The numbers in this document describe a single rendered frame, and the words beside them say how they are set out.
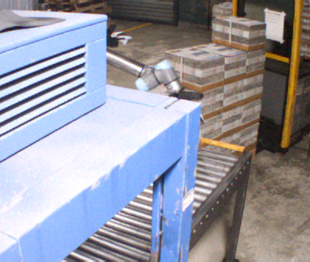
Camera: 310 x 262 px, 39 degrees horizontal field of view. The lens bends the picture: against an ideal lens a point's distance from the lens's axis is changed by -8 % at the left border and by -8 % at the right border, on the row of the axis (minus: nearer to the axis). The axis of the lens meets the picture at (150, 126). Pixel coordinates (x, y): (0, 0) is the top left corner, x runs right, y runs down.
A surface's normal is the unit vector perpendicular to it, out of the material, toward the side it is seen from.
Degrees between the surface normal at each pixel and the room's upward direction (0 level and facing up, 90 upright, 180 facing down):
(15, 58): 90
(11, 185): 0
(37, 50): 90
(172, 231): 90
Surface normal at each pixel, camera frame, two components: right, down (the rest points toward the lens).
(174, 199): -0.48, 0.33
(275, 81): -0.72, 0.26
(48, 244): 0.88, 0.21
